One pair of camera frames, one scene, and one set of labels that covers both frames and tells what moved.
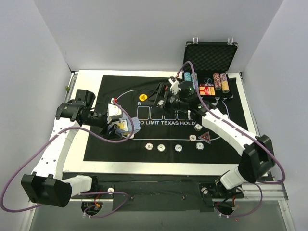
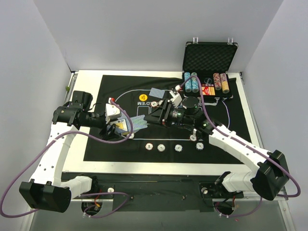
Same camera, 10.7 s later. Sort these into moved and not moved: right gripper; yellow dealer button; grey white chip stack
Moved: right gripper
Not moved: yellow dealer button; grey white chip stack
